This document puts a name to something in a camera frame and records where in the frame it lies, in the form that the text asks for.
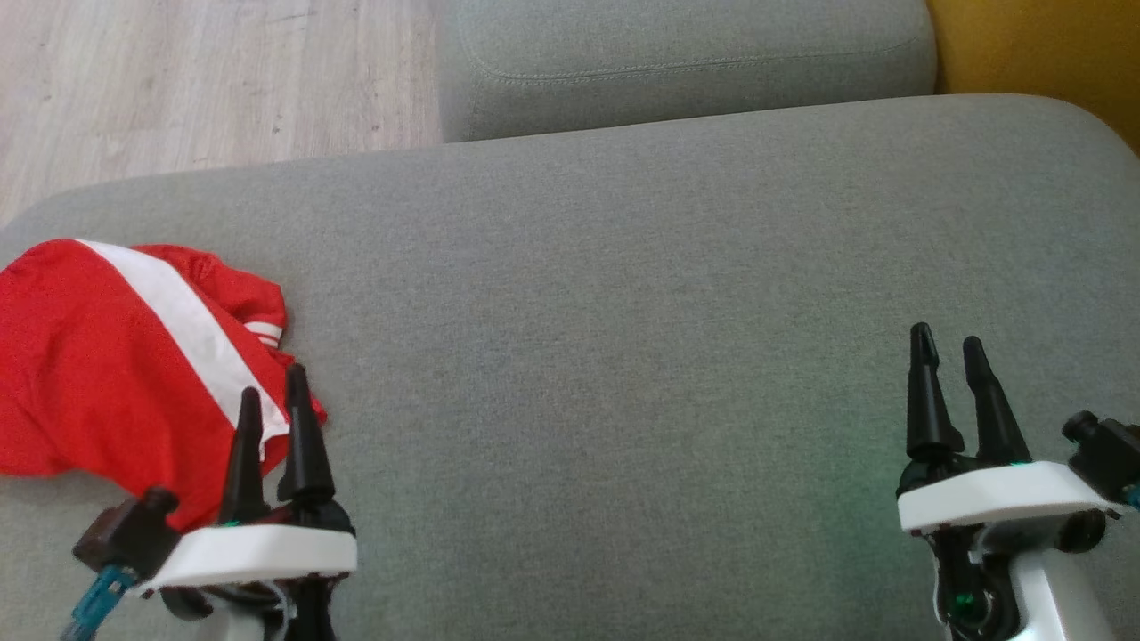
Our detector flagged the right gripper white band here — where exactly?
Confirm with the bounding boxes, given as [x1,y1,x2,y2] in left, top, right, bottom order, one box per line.
[895,322,1125,641]

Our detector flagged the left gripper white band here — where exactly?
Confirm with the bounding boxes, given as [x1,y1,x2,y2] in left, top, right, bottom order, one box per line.
[134,363,359,641]

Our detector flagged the red shorts with white stripe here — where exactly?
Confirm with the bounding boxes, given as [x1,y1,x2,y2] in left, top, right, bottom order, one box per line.
[0,239,299,533]

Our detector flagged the grey sofa seat cushion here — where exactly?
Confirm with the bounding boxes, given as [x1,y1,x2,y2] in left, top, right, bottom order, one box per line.
[0,93,1140,641]

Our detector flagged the mustard yellow panel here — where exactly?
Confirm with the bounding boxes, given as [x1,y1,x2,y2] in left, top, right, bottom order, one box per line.
[926,0,1140,154]

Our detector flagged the grey sofa back cushion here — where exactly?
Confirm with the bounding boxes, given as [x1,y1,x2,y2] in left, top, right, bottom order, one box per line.
[436,0,939,143]

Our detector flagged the left black cable teal plug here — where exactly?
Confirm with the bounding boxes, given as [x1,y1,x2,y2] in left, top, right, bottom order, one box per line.
[61,564,139,641]

